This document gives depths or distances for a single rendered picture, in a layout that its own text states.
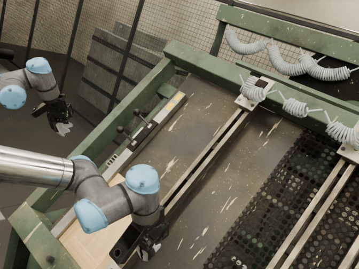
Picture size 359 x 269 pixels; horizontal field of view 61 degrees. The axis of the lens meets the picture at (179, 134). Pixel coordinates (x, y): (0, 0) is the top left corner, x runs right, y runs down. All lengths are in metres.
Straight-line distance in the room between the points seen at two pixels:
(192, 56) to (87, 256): 1.13
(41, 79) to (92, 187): 0.60
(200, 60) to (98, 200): 1.17
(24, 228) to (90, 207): 1.04
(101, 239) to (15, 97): 0.73
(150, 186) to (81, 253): 0.88
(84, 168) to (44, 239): 0.88
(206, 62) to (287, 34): 0.51
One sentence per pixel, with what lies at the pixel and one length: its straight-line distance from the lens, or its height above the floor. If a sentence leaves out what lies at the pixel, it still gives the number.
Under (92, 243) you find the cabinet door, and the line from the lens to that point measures 1.49.
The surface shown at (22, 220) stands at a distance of 1.73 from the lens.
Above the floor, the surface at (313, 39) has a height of 2.15.
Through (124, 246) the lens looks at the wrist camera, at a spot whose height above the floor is 1.41.
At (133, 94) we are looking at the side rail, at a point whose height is 1.54.
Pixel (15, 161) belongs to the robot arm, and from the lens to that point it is 0.70.
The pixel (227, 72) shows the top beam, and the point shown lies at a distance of 1.59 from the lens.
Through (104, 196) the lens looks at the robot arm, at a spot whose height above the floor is 1.58.
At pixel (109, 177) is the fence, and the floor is 1.19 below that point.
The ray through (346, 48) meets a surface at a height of 2.16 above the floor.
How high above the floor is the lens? 1.95
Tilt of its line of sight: 18 degrees down
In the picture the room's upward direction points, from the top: 21 degrees clockwise
